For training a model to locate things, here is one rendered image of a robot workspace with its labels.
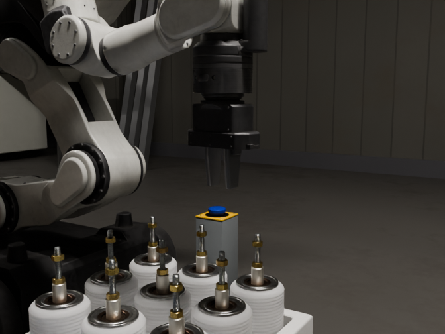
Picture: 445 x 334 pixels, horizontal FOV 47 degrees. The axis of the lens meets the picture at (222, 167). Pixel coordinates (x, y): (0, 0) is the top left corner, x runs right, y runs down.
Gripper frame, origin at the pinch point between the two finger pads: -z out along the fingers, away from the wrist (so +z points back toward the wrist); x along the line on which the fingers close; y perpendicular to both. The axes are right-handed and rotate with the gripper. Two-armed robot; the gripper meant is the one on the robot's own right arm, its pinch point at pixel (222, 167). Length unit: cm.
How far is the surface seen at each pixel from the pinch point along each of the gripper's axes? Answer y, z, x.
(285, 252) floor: 95, -48, -50
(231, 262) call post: 26.8, -26.6, -19.9
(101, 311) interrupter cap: -13.8, -21.9, -12.4
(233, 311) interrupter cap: -0.7, -21.9, 2.8
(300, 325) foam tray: 15.2, -29.3, 5.1
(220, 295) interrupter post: -1.1, -19.9, 0.5
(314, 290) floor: 70, -47, -23
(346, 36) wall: 294, 51, -129
